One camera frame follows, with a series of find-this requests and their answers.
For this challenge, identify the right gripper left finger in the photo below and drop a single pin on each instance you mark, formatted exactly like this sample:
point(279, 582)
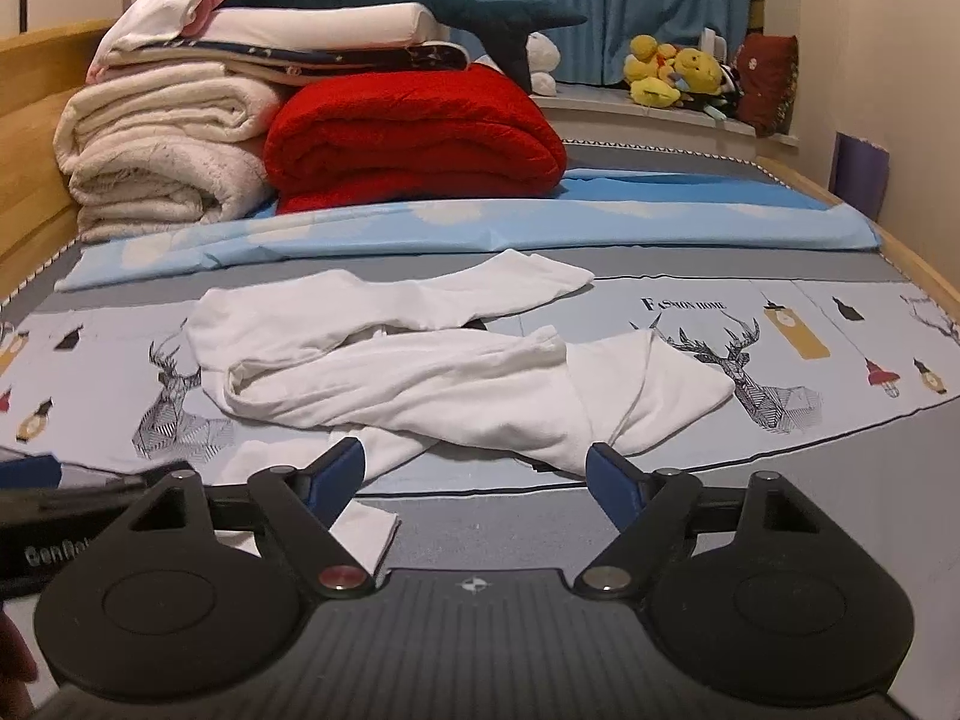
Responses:
point(297, 509)

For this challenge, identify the light blue cloud sheet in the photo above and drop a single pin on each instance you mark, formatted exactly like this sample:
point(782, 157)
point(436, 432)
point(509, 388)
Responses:
point(590, 208)

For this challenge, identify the dark red cushion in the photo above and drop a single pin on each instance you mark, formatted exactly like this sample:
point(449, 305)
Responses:
point(768, 67)

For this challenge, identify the red folded blanket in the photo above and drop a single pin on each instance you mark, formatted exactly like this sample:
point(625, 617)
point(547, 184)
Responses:
point(399, 135)

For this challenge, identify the yellow plush toys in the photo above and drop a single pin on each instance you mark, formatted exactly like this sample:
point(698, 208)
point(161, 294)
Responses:
point(662, 75)

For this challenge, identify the person's left hand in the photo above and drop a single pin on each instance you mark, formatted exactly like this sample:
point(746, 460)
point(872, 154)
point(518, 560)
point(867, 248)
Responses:
point(17, 670)

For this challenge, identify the white plush toy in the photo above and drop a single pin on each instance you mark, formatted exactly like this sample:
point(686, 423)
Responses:
point(543, 57)

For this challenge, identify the cream folded blanket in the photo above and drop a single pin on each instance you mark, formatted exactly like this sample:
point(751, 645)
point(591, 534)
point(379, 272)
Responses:
point(165, 148)

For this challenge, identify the white pink folded garment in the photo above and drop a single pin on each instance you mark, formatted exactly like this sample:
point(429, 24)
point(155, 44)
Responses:
point(180, 4)

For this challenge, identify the purple box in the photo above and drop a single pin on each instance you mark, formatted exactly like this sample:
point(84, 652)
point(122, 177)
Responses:
point(860, 174)

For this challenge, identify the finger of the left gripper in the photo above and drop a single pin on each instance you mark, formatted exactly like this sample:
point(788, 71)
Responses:
point(30, 472)

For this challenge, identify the white long sleeve garment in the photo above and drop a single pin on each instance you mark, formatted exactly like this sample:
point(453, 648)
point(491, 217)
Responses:
point(405, 366)

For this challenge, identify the dark patterned folded cloth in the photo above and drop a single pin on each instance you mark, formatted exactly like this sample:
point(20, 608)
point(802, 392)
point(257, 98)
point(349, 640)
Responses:
point(291, 67)

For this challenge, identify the white folded pillow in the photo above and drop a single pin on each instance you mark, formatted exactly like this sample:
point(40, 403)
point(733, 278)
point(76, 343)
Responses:
point(379, 27)

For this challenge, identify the grey deer print bedsheet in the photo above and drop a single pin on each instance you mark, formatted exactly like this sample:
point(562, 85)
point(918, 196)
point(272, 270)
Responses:
point(118, 388)

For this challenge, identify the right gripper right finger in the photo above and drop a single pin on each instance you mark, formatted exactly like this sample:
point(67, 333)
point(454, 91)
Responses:
point(650, 512)

